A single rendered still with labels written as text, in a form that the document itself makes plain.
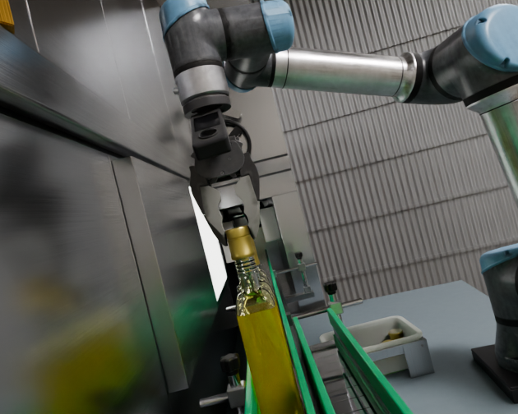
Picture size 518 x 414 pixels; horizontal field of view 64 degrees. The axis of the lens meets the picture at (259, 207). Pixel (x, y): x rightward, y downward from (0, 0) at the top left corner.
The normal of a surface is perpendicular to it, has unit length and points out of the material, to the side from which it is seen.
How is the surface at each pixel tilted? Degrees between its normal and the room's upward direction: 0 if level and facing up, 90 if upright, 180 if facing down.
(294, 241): 90
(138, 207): 90
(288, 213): 90
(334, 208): 90
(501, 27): 81
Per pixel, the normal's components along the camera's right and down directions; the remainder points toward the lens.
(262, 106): 0.01, 0.00
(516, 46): 0.11, -0.20
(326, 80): 0.10, 0.66
